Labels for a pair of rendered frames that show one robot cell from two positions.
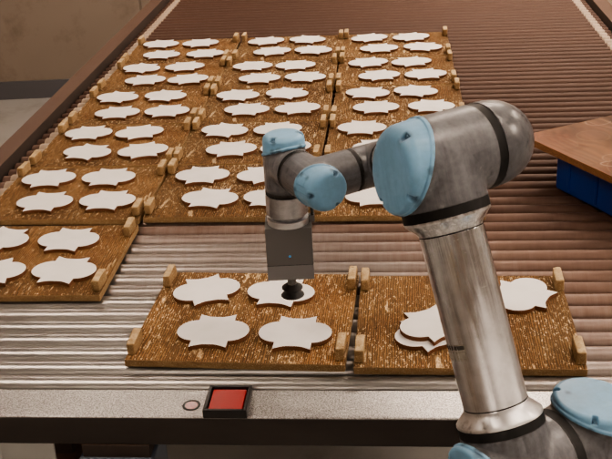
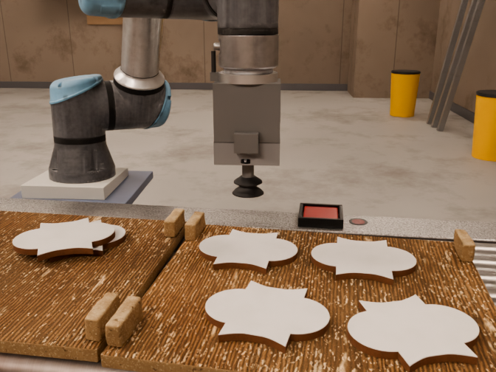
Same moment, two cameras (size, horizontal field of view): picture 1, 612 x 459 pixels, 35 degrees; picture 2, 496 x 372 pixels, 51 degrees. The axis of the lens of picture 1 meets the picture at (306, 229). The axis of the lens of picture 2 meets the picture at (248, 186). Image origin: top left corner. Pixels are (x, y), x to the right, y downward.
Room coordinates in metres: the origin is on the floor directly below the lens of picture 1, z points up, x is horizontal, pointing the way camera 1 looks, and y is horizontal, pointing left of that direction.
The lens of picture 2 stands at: (2.27, 0.06, 1.25)
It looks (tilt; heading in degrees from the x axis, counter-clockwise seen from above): 18 degrees down; 182
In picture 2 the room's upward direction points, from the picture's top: straight up
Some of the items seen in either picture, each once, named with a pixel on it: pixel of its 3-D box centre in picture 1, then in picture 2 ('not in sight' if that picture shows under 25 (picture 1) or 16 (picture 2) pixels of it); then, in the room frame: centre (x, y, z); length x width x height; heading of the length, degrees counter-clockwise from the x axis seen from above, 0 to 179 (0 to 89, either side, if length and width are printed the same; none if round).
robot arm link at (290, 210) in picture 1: (288, 203); (246, 53); (1.60, 0.03, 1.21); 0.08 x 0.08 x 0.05
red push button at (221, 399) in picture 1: (228, 402); (320, 215); (1.42, 0.15, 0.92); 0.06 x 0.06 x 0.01; 84
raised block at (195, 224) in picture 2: (341, 346); (195, 225); (1.53, -0.05, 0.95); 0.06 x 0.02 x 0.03; 172
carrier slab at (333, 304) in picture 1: (249, 317); (317, 292); (1.69, 0.12, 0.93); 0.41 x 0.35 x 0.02; 82
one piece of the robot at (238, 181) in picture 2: (292, 288); (248, 183); (1.60, 0.03, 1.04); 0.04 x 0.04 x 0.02
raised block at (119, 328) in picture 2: (351, 277); (125, 320); (1.80, -0.09, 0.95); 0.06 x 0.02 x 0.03; 172
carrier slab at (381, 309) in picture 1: (464, 321); (11, 264); (1.63, -0.30, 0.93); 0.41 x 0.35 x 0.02; 83
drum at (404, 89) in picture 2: not in sight; (404, 93); (-4.73, 1.84, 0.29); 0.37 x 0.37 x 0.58
